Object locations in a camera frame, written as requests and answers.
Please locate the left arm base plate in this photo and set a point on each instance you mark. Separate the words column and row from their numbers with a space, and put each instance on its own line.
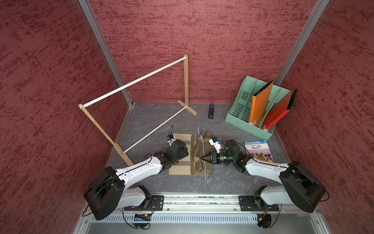
column 155, row 203

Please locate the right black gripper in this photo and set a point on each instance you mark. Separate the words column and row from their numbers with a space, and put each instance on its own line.
column 214, row 158

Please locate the aluminium corner post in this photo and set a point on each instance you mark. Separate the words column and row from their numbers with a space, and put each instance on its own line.
column 311, row 22
column 89, row 14

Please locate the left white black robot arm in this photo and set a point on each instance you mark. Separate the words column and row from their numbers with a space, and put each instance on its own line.
column 111, row 190

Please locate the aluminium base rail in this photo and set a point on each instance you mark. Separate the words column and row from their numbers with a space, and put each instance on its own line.
column 179, row 203

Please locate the right aluminium corner post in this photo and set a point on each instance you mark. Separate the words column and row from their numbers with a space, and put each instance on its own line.
column 311, row 22

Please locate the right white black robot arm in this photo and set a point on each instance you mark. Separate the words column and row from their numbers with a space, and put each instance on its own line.
column 296, row 185

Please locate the beige plaid scarf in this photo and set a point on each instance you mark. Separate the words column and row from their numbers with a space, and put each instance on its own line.
column 192, row 165

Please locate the wooden clothes rack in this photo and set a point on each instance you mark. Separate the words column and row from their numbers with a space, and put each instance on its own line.
column 143, row 97

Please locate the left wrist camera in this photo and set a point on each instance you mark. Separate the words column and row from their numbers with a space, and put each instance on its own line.
column 170, row 139

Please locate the left aluminium corner post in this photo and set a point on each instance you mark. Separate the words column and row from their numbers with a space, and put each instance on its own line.
column 89, row 14

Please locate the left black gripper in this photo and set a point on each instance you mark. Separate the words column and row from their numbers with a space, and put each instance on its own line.
column 184, row 152

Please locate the red folder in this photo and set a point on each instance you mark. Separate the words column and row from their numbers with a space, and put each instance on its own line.
column 280, row 110

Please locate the dark blue small bottle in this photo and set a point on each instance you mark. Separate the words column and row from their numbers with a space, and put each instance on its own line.
column 211, row 111

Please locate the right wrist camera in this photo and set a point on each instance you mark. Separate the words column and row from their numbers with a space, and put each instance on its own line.
column 216, row 143

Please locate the light blue wire hanger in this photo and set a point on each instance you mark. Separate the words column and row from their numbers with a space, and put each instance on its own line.
column 201, row 133

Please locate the green file organizer tray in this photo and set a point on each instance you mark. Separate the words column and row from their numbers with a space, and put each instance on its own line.
column 240, row 113

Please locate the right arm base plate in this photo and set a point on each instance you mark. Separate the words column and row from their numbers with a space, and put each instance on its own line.
column 255, row 204

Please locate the dog picture book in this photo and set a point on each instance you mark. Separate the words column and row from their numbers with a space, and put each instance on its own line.
column 259, row 150

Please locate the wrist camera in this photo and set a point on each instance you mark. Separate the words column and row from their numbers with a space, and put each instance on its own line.
column 216, row 143
column 170, row 139

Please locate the orange folder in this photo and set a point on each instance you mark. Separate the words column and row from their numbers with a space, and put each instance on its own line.
column 259, row 103

